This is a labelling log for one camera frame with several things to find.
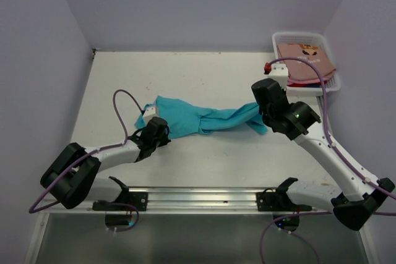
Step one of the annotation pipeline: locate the turquoise t shirt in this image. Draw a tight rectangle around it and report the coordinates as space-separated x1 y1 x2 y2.
145 96 267 139

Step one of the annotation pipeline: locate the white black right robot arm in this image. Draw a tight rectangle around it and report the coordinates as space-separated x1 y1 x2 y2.
251 79 395 231

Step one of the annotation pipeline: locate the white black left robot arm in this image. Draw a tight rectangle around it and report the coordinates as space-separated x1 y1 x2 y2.
29 117 170 213

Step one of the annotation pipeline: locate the light pink folded t shirt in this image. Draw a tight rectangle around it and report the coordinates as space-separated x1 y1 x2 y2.
288 72 321 81

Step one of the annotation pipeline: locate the pink printed folded t shirt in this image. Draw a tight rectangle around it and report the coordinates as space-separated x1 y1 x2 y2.
277 43 336 80

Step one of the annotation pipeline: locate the red folded t shirt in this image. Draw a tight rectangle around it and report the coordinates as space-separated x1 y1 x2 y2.
287 79 321 88

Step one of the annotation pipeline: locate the white plastic basket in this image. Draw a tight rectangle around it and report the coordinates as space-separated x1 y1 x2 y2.
272 32 341 96

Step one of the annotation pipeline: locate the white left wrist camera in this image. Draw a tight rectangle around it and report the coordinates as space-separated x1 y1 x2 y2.
142 105 158 122

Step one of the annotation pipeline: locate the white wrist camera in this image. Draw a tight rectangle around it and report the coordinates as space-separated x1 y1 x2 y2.
264 63 288 85
142 105 158 122

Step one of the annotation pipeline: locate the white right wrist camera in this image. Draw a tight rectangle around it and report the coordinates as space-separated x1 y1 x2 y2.
264 63 288 85

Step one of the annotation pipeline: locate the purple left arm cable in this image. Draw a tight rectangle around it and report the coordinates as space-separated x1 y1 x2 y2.
28 89 146 231

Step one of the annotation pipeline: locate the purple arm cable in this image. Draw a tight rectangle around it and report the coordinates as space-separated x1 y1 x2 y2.
28 89 146 231
257 56 396 264

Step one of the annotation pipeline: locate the aluminium mounting rail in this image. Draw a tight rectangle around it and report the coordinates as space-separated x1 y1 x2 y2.
40 185 366 215

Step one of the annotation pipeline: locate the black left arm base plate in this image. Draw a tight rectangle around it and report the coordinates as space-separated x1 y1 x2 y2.
92 192 149 211

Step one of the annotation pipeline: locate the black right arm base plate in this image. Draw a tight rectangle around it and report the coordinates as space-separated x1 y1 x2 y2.
256 190 312 212

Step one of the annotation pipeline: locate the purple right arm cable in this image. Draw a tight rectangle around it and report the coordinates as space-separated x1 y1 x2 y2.
257 56 396 264

